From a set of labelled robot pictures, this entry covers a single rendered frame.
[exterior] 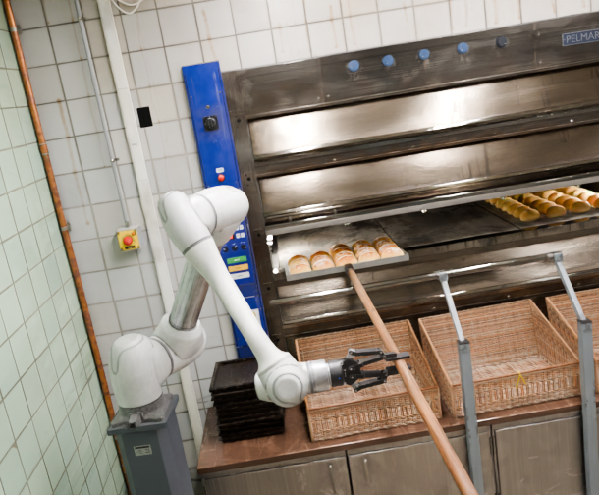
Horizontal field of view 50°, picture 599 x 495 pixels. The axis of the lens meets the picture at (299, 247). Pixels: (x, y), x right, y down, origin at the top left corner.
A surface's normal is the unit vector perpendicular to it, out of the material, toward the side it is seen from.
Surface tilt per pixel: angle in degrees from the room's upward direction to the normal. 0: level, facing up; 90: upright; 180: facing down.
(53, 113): 90
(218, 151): 90
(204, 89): 90
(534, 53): 91
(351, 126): 70
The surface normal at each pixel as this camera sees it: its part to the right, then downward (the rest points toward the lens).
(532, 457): 0.05, 0.23
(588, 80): -0.01, -0.12
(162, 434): 0.69, 0.07
